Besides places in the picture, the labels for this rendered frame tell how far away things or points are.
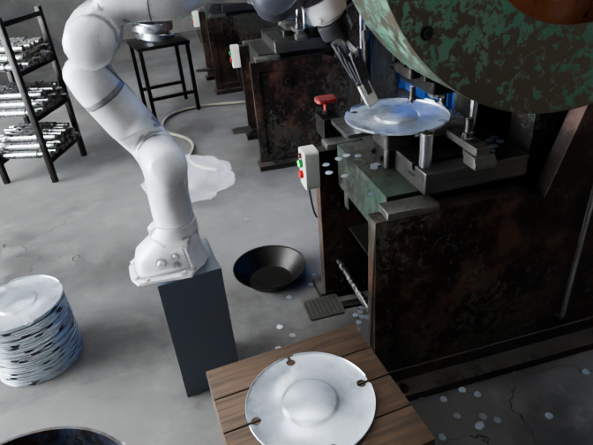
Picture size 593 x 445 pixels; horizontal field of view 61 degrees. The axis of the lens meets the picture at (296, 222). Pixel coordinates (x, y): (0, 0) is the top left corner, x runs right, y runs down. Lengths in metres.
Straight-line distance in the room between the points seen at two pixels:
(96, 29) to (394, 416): 1.00
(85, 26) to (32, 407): 1.24
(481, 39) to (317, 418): 0.81
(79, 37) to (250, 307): 1.22
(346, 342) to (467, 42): 0.76
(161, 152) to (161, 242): 0.28
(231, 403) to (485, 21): 0.93
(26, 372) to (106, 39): 1.19
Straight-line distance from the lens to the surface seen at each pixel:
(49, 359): 1.94
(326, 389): 1.21
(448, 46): 0.93
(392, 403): 1.20
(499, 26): 0.98
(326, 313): 1.69
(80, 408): 1.84
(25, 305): 1.91
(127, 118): 1.26
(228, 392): 1.24
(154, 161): 1.24
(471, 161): 1.35
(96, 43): 1.13
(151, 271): 1.45
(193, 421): 1.67
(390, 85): 3.15
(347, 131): 1.38
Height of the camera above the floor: 1.28
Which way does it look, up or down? 31 degrees down
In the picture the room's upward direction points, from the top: 5 degrees counter-clockwise
